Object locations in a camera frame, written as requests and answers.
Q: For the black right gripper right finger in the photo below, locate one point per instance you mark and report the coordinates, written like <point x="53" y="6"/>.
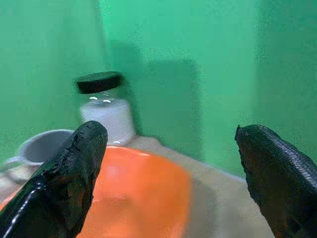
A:
<point x="280" y="178"/>

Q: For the white ceramic mug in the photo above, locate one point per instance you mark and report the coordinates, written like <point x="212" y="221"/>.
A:
<point x="42" y="148"/>

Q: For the clear jar with black lid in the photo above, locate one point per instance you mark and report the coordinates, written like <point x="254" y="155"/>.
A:
<point x="109" y="119"/>

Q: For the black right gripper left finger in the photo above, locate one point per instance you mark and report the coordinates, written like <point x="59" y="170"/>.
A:
<point x="64" y="178"/>

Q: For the orange plastic plate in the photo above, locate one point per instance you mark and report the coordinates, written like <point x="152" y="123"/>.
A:
<point x="138" y="188"/>

